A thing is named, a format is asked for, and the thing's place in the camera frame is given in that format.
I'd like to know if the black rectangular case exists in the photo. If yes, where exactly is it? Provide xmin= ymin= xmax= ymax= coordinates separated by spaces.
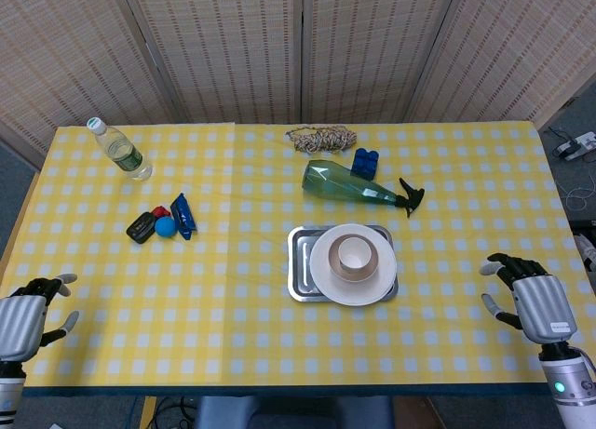
xmin=126 ymin=211 xmax=158 ymax=246

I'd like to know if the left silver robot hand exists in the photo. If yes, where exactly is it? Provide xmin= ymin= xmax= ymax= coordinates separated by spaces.
xmin=0 ymin=273 xmax=80 ymax=363

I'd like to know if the woven folding screen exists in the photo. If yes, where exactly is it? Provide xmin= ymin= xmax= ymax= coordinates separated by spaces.
xmin=0 ymin=0 xmax=596 ymax=169

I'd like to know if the beige bowl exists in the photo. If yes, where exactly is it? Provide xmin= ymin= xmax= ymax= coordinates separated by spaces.
xmin=327 ymin=234 xmax=380 ymax=282

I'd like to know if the blue toy building block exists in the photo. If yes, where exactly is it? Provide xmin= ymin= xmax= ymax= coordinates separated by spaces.
xmin=350 ymin=147 xmax=380 ymax=181

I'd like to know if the green spray bottle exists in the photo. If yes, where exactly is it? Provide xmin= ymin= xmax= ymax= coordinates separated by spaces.
xmin=301 ymin=159 xmax=427 ymax=219

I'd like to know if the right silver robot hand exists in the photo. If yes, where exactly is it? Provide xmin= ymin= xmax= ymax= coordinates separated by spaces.
xmin=480 ymin=252 xmax=578 ymax=345

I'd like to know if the white plate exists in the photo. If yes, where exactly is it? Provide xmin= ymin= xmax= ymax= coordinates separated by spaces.
xmin=309 ymin=223 xmax=399 ymax=307

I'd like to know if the blue ball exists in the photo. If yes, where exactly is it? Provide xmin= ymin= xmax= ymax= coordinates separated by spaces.
xmin=154 ymin=217 xmax=178 ymax=239

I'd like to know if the yellow checkered tablecloth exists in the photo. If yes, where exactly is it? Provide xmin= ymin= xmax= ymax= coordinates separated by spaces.
xmin=0 ymin=121 xmax=596 ymax=388

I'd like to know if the white cup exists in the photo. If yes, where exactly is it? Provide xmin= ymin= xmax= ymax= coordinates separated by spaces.
xmin=336 ymin=238 xmax=371 ymax=271

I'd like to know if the coiled braided rope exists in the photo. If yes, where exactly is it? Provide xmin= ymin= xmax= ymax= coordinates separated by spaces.
xmin=284 ymin=124 xmax=359 ymax=154

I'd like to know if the white cable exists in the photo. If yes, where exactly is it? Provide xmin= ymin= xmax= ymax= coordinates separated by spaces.
xmin=564 ymin=166 xmax=596 ymax=211

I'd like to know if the clear plastic water bottle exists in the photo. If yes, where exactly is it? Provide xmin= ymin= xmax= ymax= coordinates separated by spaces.
xmin=87 ymin=115 xmax=154 ymax=182

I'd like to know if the metal tray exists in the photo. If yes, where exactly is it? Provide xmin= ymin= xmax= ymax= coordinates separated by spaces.
xmin=286 ymin=223 xmax=400 ymax=304

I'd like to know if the white power adapter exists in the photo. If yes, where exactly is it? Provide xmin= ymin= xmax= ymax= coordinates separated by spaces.
xmin=557 ymin=131 xmax=596 ymax=161

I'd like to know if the blue snack packet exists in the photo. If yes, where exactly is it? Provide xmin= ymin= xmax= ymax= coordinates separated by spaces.
xmin=169 ymin=192 xmax=198 ymax=241

